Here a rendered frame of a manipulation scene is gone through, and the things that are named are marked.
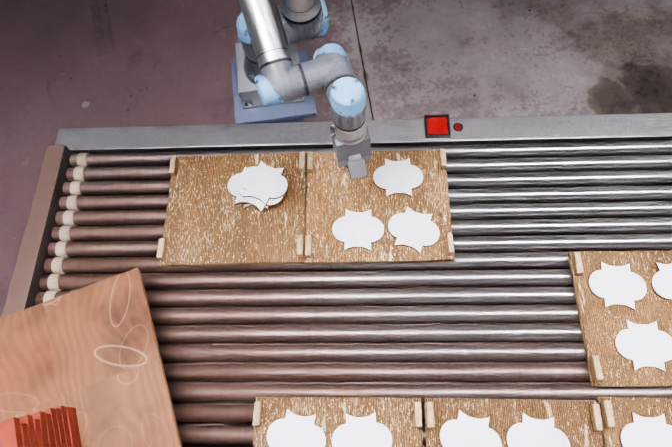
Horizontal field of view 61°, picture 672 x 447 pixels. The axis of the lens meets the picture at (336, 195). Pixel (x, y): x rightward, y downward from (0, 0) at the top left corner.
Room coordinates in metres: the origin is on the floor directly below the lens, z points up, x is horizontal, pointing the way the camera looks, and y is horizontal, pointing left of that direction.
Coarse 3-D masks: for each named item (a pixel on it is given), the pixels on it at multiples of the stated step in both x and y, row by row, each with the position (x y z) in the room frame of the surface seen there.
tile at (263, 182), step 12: (252, 168) 0.83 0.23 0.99; (264, 168) 0.83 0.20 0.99; (276, 168) 0.82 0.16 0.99; (240, 180) 0.80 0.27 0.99; (252, 180) 0.79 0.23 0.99; (264, 180) 0.79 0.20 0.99; (276, 180) 0.78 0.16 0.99; (252, 192) 0.75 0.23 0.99; (264, 192) 0.75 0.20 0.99; (276, 192) 0.74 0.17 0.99
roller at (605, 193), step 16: (448, 192) 0.70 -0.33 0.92; (464, 192) 0.70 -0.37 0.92; (480, 192) 0.69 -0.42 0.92; (496, 192) 0.68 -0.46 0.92; (512, 192) 0.68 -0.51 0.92; (528, 192) 0.67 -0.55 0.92; (544, 192) 0.66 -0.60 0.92; (560, 192) 0.66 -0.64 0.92; (576, 192) 0.65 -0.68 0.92; (592, 192) 0.64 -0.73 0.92; (608, 192) 0.64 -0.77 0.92; (624, 192) 0.63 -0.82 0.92; (640, 192) 0.62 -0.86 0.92; (656, 192) 0.62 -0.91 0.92; (64, 208) 0.83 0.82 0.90; (80, 208) 0.82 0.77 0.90; (96, 208) 0.82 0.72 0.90; (112, 208) 0.81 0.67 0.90; (128, 208) 0.80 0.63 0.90; (144, 208) 0.80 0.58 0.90; (160, 208) 0.79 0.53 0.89
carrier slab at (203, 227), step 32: (192, 160) 0.92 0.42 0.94; (224, 160) 0.90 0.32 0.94; (256, 160) 0.89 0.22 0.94; (288, 160) 0.87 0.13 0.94; (192, 192) 0.81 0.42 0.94; (224, 192) 0.79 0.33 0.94; (288, 192) 0.77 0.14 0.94; (192, 224) 0.70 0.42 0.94; (224, 224) 0.69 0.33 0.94; (256, 224) 0.68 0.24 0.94; (288, 224) 0.66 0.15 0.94; (192, 256) 0.61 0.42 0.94; (224, 256) 0.59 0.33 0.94; (256, 256) 0.58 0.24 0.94; (288, 256) 0.57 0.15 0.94
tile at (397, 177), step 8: (408, 160) 0.81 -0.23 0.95; (384, 168) 0.80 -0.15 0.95; (392, 168) 0.79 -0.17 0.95; (400, 168) 0.79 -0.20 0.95; (408, 168) 0.79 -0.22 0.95; (416, 168) 0.78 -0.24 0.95; (376, 176) 0.77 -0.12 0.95; (384, 176) 0.77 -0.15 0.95; (392, 176) 0.77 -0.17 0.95; (400, 176) 0.76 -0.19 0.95; (408, 176) 0.76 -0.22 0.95; (416, 176) 0.76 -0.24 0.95; (376, 184) 0.75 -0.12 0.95; (384, 184) 0.74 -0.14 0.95; (392, 184) 0.74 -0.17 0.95; (400, 184) 0.74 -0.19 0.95; (408, 184) 0.73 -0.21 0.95; (416, 184) 0.73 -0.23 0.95; (392, 192) 0.72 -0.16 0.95; (400, 192) 0.71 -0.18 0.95; (408, 192) 0.71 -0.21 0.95
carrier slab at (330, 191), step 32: (320, 160) 0.86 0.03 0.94; (384, 160) 0.83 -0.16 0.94; (416, 160) 0.81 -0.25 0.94; (320, 192) 0.75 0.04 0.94; (352, 192) 0.74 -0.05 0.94; (384, 192) 0.72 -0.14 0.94; (416, 192) 0.71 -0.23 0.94; (320, 224) 0.65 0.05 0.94; (384, 224) 0.62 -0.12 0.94; (448, 224) 0.60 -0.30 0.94; (320, 256) 0.55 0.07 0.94; (352, 256) 0.54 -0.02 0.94; (384, 256) 0.53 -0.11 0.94; (416, 256) 0.52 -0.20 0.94; (448, 256) 0.51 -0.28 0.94
